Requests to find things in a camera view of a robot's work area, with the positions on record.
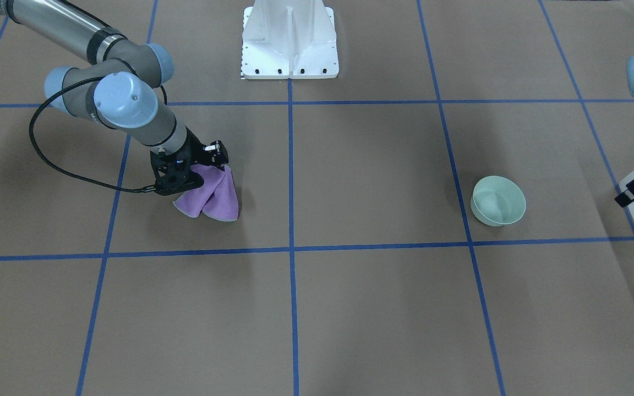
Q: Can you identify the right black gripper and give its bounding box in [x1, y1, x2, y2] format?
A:
[171, 129, 208, 166]

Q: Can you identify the purple cloth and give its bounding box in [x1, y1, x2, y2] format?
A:
[173, 164, 240, 222]

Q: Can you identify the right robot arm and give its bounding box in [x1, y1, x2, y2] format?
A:
[0, 1, 218, 167]

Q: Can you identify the mint green bowl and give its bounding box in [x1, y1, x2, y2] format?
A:
[470, 175, 527, 227]

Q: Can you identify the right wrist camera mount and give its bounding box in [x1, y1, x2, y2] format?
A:
[149, 140, 229, 196]

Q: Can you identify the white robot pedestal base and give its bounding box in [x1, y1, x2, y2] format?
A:
[240, 1, 340, 80]

